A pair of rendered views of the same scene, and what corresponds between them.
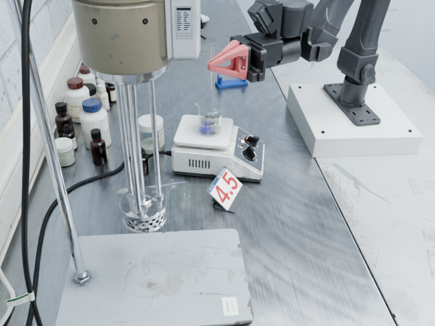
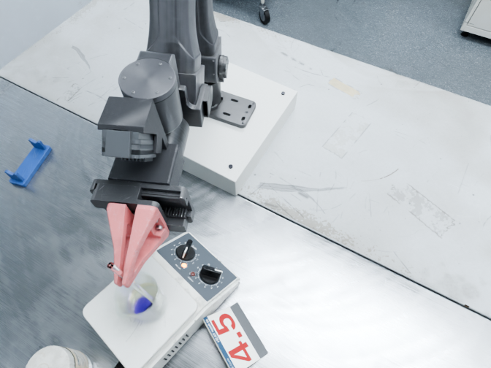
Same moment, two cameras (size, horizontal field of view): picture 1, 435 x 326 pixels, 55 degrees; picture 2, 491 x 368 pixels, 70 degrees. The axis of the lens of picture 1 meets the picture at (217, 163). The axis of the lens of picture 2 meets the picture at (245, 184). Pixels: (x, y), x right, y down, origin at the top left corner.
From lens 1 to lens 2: 61 cm
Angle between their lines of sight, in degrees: 41
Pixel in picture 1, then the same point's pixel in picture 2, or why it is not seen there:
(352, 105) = (216, 104)
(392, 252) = (400, 242)
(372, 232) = (369, 236)
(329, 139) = (244, 169)
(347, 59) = not seen: hidden behind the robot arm
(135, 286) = not seen: outside the picture
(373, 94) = not seen: hidden behind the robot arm
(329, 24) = (195, 61)
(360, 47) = (207, 46)
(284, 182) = (254, 257)
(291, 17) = (170, 104)
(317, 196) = (295, 242)
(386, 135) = (275, 117)
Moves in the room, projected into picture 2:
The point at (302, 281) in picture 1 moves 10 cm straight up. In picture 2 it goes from (397, 356) to (426, 349)
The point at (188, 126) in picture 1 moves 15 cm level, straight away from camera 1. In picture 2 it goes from (115, 325) to (39, 269)
